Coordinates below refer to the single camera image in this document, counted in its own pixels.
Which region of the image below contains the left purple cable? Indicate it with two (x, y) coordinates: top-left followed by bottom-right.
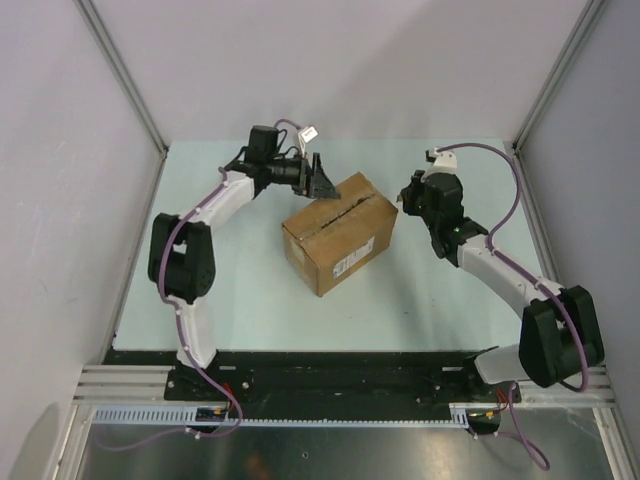
(94, 118), (304, 451)

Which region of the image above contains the purple cable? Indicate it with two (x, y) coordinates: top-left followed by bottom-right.
(432, 142), (591, 474)
(94, 118), (304, 451)

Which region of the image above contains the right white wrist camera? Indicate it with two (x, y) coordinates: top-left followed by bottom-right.
(424, 148), (458, 177)

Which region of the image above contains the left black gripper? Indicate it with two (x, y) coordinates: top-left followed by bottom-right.
(266, 151), (341, 200)

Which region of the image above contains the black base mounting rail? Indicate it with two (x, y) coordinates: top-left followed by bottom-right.
(104, 350), (520, 415)

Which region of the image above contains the aluminium frame post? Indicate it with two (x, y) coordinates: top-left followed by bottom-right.
(514, 0), (609, 151)
(73, 0), (169, 154)

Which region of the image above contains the brown cardboard express box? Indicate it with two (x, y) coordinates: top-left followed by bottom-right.
(282, 172), (398, 297)

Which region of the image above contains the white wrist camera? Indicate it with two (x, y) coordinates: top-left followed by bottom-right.
(424, 148), (458, 177)
(296, 125), (319, 157)

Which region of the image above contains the right aluminium frame post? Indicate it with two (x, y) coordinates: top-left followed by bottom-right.
(514, 0), (609, 151)

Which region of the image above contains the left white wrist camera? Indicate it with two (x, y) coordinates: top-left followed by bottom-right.
(296, 125), (319, 157)

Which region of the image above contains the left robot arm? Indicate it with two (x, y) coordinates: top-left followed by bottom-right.
(147, 119), (341, 400)

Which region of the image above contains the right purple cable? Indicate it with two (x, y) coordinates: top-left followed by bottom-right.
(432, 142), (591, 474)

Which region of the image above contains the white slotted cable duct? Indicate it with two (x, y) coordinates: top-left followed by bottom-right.
(92, 403), (474, 428)

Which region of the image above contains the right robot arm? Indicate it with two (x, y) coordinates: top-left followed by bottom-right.
(399, 170), (605, 401)

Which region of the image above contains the left aluminium frame post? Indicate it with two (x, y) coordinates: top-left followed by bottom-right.
(73, 0), (169, 154)

